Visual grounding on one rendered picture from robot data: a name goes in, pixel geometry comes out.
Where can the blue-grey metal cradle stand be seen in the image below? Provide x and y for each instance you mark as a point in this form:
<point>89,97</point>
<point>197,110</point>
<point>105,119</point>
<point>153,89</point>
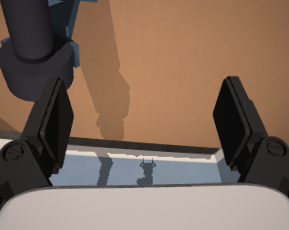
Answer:
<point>63,16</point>

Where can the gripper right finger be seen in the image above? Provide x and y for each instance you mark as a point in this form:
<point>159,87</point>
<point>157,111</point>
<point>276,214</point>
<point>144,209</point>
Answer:
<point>245,143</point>

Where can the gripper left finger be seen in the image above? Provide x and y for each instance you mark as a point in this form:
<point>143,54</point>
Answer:
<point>42,147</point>

